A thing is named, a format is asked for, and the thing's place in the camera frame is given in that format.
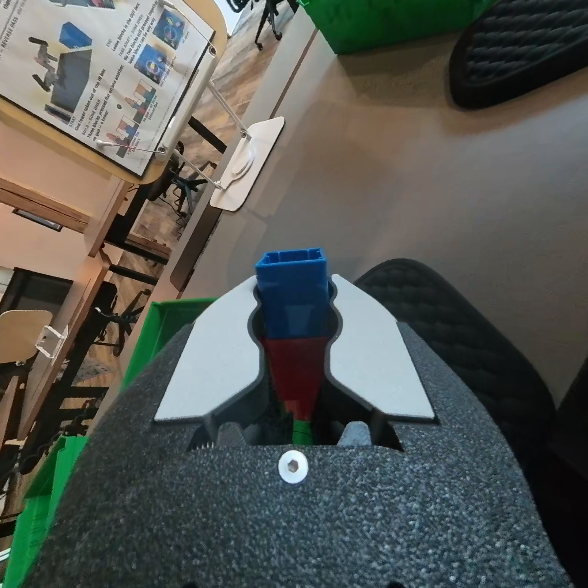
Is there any blue mega block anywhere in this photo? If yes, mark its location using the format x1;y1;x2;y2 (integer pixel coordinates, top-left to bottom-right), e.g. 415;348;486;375
255;248;332;341

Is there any green plastic bin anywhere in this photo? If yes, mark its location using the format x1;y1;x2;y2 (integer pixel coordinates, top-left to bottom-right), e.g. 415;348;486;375
9;434;90;588
122;298;318;445
296;0;499;55

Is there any black mesh pad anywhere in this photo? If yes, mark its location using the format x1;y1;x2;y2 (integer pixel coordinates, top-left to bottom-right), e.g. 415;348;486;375
355;258;559;506
449;0;588;110

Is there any black office chair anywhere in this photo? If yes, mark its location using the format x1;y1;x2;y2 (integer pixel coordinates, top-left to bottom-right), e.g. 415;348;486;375
161;152;217;228

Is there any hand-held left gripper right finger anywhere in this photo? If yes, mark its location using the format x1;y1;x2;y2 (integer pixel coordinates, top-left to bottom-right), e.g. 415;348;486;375
325;273;436;422

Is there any small wooden board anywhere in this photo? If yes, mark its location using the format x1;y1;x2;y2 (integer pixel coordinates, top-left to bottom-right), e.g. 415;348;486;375
0;310;54;364

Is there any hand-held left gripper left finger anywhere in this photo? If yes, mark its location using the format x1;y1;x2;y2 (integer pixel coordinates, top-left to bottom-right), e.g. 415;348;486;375
154;275;267;423

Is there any clear acrylic holder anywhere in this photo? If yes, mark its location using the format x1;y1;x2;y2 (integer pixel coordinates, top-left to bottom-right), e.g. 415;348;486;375
34;324;70;364

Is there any red mega block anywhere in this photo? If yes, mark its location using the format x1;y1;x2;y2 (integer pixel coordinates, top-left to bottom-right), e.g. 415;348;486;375
259;337;329;421

